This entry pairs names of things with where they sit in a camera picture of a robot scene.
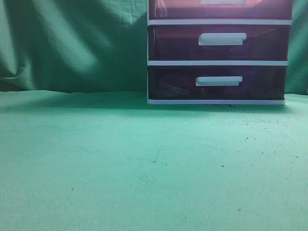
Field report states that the green backdrop cloth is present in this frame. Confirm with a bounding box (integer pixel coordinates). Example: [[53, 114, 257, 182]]
[[0, 0, 308, 94]]

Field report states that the green table cloth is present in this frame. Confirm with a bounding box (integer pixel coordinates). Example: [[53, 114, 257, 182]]
[[0, 91, 308, 231]]

